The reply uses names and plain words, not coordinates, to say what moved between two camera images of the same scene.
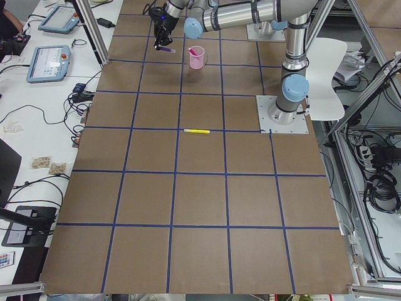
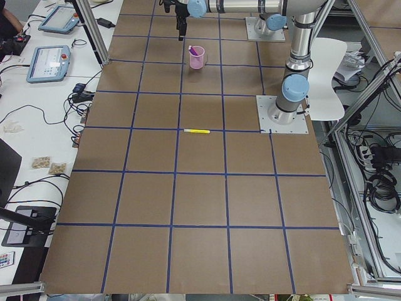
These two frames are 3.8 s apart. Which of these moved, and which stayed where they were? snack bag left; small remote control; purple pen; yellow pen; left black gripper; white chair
Moved: left black gripper; purple pen
Stayed: snack bag left; white chair; small remote control; yellow pen
